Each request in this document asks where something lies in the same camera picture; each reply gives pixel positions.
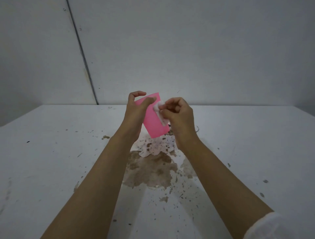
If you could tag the person's left hand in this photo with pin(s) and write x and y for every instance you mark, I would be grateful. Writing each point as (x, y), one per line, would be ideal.
(134, 115)

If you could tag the white tissue wad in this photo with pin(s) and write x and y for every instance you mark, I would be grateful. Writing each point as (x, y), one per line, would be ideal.
(159, 106)

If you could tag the person's right forearm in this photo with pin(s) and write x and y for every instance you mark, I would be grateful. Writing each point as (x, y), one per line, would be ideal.
(219, 192)

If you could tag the person's right thumb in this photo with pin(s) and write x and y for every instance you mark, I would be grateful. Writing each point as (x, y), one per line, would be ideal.
(164, 113)

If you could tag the person's left forearm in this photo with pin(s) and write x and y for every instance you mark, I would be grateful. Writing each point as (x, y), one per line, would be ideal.
(91, 189)

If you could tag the pink plastic cup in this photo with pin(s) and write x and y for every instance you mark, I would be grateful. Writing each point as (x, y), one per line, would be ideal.
(153, 123)

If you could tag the person's right hand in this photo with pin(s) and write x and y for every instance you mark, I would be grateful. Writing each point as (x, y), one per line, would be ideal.
(181, 123)

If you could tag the white sleeve cuff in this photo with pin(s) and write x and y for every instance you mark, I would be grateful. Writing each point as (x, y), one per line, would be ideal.
(270, 227)

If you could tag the person's left thumb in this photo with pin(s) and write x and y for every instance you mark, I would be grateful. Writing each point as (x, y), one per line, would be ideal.
(148, 101)

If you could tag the brown liquid spill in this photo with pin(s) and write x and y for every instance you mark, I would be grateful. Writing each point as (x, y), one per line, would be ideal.
(150, 170)

